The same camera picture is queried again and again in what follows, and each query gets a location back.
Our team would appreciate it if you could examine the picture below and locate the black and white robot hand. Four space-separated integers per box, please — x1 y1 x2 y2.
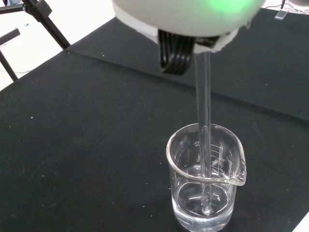
112 0 264 75

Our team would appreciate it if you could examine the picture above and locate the black tripod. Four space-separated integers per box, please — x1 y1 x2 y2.
0 0 71 82

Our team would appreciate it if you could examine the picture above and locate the black bench cloth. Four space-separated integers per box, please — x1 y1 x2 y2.
0 7 309 232

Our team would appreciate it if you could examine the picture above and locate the clear glass beaker with water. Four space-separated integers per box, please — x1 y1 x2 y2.
166 123 247 232

